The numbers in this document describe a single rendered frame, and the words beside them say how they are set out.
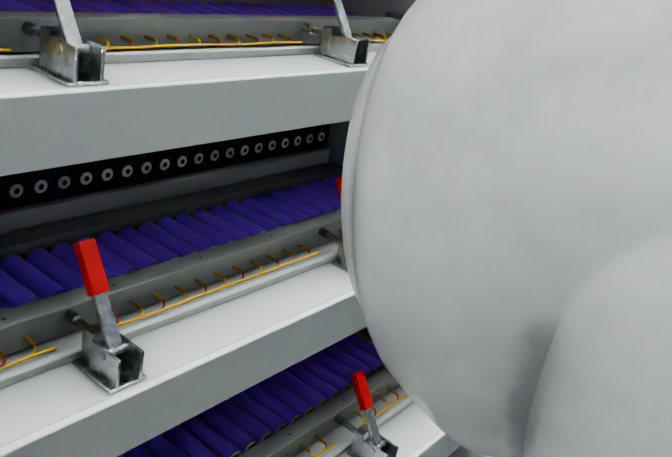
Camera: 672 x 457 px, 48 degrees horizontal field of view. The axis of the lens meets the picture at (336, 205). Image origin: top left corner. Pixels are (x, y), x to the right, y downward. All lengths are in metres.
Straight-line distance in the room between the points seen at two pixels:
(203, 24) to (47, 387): 0.29
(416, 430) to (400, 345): 0.66
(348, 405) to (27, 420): 0.38
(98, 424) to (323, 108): 0.30
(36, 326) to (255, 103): 0.21
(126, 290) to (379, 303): 0.42
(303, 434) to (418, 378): 0.58
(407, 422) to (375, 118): 0.68
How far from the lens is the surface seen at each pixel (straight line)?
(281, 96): 0.58
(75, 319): 0.53
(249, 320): 0.58
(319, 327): 0.63
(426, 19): 0.16
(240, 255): 0.63
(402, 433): 0.80
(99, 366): 0.51
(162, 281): 0.58
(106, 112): 0.47
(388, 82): 0.15
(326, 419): 0.75
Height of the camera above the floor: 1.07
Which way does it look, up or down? 10 degrees down
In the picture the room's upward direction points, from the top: 5 degrees counter-clockwise
